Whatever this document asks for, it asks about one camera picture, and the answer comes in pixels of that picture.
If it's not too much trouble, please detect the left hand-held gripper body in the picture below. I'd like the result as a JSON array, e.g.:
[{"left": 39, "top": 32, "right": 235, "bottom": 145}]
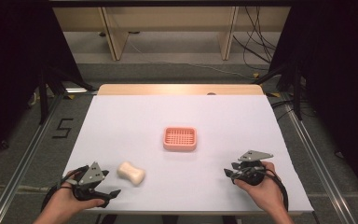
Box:
[{"left": 69, "top": 161, "right": 110, "bottom": 202}]

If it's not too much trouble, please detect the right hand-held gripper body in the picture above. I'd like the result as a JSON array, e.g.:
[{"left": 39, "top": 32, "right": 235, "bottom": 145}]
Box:
[{"left": 231, "top": 149, "right": 274, "bottom": 187}]

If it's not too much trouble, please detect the cream soap bar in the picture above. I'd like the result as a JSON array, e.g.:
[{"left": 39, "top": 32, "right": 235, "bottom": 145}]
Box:
[{"left": 117, "top": 161, "right": 146, "bottom": 187}]

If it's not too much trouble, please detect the pink soap dish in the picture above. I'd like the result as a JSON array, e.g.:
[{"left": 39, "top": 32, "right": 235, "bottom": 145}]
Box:
[{"left": 162, "top": 126, "right": 198, "bottom": 153}]

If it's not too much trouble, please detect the person's right hand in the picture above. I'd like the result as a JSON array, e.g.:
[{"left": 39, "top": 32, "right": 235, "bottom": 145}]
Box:
[{"left": 234, "top": 161, "right": 283, "bottom": 213}]

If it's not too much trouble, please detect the person's left hand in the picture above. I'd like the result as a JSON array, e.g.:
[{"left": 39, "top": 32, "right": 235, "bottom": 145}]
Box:
[{"left": 49, "top": 170, "right": 106, "bottom": 217}]

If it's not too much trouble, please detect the white table sheet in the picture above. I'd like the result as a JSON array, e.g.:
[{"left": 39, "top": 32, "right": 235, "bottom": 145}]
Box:
[{"left": 62, "top": 94, "right": 315, "bottom": 217}]

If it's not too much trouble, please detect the black metal stand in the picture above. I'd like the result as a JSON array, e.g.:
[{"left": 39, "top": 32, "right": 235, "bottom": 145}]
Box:
[
  {"left": 36, "top": 65, "right": 97, "bottom": 126},
  {"left": 254, "top": 61, "right": 306, "bottom": 121}
]

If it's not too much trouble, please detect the wooden table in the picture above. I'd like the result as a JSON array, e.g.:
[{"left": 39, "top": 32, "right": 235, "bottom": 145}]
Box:
[{"left": 96, "top": 83, "right": 265, "bottom": 97}]

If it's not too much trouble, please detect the black curtain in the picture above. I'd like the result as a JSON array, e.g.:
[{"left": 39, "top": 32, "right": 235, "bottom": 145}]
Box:
[
  {"left": 268, "top": 0, "right": 358, "bottom": 208},
  {"left": 0, "top": 0, "right": 87, "bottom": 164}
]

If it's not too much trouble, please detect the beige desk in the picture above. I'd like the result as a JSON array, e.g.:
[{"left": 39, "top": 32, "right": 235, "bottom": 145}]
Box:
[{"left": 51, "top": 6, "right": 292, "bottom": 62}]

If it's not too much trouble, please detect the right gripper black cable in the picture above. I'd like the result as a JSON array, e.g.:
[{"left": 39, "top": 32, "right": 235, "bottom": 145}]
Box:
[{"left": 241, "top": 166, "right": 290, "bottom": 213}]

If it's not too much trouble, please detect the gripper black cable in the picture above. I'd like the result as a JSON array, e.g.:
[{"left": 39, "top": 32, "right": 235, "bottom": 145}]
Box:
[
  {"left": 40, "top": 165, "right": 90, "bottom": 214},
  {"left": 241, "top": 166, "right": 290, "bottom": 213}
]

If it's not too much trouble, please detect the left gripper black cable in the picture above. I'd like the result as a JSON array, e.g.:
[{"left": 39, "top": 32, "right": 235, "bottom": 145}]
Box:
[{"left": 40, "top": 165, "right": 90, "bottom": 214}]

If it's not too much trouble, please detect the metal floor rail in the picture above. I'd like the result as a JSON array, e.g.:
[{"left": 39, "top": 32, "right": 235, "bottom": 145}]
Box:
[
  {"left": 282, "top": 98, "right": 358, "bottom": 224},
  {"left": 0, "top": 91, "right": 90, "bottom": 224}
]

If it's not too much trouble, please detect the bundle of black floor cables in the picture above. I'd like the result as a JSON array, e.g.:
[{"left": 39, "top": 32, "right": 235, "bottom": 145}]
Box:
[{"left": 232, "top": 6, "right": 278, "bottom": 72}]

